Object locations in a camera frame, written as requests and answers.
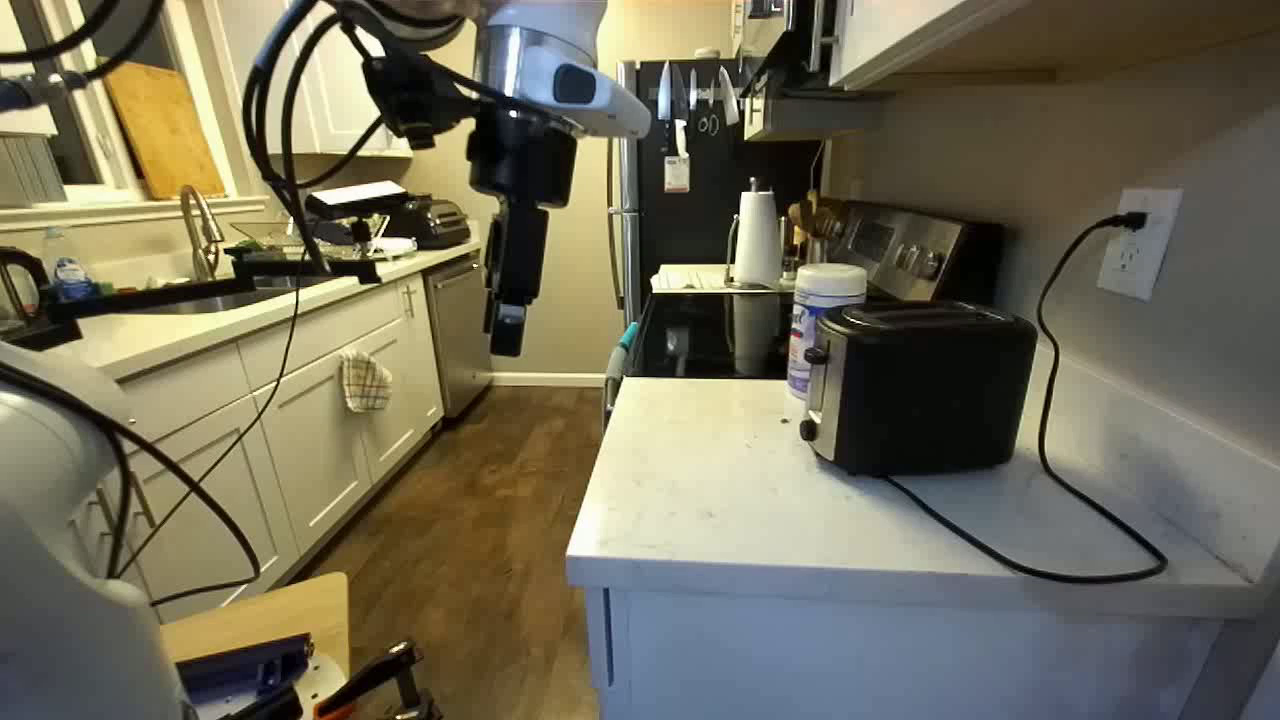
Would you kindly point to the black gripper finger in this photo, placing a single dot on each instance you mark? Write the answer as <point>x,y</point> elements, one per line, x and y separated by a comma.
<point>533,252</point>
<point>505,275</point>

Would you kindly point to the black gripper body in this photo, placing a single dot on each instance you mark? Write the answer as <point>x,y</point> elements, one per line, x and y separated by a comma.
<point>521,152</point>

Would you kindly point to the black toaster lever knob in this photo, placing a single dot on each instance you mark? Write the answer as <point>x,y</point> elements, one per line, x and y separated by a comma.
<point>817,359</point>

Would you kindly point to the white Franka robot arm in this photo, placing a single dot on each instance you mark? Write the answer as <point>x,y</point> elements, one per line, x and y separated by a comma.
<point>557,50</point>

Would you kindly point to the black toaster dial knob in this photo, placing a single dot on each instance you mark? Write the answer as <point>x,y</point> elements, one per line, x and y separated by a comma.
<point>810,431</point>

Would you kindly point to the black two-slot toaster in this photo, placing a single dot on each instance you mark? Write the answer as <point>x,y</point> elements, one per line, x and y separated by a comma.
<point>921,385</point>

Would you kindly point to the stainless steel dishwasher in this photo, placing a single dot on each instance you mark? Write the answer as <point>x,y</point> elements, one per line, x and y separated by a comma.
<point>459,335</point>

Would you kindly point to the black countertop appliance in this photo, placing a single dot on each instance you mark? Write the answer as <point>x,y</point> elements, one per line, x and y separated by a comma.
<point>364,208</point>

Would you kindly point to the white fridge magnet note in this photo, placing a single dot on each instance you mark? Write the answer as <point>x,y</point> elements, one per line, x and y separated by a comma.
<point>676,172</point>

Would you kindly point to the black refrigerator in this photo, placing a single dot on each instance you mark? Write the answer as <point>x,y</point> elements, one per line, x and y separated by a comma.
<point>686,200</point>

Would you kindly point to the white hanging pot holder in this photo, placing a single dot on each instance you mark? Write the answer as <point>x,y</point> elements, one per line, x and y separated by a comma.
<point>362,382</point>

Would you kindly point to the white lower kitchen cabinets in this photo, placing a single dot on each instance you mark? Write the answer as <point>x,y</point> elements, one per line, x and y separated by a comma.
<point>305,426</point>

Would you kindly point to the wooden utensils in holder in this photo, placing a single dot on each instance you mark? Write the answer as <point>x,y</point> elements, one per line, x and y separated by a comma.
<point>807,221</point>

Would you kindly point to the black horizontal mounting bar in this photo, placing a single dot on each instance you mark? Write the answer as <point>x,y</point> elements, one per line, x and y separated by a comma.
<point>226,282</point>

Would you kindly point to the metal kitchen faucet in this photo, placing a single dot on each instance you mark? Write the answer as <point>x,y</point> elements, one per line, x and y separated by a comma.
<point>200,231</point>

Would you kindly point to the wooden cutting board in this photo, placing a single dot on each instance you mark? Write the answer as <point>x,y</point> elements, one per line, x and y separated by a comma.
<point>161,128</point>

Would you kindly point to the stainless steel stove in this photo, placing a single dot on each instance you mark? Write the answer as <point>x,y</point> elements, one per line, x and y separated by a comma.
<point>921,249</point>

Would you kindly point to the light wooden board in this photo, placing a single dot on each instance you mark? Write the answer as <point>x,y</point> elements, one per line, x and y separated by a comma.
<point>273,616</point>

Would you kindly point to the red and black clamp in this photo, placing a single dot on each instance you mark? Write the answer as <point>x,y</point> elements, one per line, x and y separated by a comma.
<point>380,681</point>

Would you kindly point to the blue soap bottle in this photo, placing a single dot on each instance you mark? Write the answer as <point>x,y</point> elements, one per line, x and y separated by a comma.
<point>71,282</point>

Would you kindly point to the blue plastic object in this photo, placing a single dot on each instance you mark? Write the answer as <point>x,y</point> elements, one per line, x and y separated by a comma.
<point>244,664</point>

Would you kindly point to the white overhead cabinet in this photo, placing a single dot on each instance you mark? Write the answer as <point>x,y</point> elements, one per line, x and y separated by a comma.
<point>1054,32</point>

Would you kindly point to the white island base cabinet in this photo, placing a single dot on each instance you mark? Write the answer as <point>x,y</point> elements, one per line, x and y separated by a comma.
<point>907,652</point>

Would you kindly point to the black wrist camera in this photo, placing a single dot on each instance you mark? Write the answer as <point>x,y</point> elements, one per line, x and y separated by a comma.
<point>415,98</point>

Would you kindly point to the white upper wall cabinet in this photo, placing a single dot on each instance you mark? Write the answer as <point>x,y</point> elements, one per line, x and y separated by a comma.
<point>325,92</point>

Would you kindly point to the white wall outlet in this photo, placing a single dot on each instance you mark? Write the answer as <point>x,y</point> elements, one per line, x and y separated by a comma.
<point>1137,240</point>

